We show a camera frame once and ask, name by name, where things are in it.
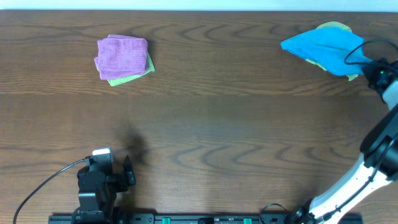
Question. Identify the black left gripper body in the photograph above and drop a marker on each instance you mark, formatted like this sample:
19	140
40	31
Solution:
121	179

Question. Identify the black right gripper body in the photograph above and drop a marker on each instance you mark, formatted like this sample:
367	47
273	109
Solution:
377	70

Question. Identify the blue microfiber cloth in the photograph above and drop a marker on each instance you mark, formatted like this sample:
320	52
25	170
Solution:
333	48

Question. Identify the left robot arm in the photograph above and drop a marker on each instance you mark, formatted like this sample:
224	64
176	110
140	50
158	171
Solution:
96	208

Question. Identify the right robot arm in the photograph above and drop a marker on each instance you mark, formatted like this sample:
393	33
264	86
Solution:
376	166

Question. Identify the crumpled lime green cloth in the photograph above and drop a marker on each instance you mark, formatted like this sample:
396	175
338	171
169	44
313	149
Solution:
340	26

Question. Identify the folded green cloth under purple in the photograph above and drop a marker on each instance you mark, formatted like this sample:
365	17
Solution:
119	81

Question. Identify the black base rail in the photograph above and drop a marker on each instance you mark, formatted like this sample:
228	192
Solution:
148	218

